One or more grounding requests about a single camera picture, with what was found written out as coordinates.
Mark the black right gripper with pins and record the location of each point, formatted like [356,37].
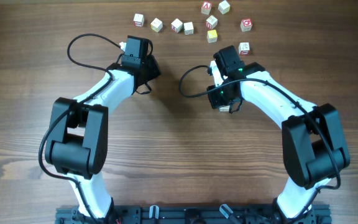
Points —
[215,102]

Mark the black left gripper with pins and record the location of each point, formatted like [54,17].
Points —
[153,69]

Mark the white K block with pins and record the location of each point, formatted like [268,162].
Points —
[225,109]

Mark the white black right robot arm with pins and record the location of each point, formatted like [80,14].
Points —
[313,140]

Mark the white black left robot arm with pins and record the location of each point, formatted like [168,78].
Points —
[74,148]

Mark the white block red base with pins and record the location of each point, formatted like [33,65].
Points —
[244,48]

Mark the yellow top block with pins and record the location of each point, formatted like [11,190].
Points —
[212,36]

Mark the white block yellow side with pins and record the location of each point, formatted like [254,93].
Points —
[156,25]

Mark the white block red bottom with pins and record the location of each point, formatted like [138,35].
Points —
[138,20]

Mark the red O block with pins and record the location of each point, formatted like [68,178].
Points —
[246,25]

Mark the white block red U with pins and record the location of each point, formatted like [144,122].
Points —
[211,22]

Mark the white block red X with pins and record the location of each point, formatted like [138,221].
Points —
[177,25]

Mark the white block green side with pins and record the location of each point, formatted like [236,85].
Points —
[188,28]

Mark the plain white top block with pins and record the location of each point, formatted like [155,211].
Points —
[224,7]

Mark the red A block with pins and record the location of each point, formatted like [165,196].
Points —
[206,7]

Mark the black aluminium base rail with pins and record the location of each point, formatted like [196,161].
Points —
[259,213]

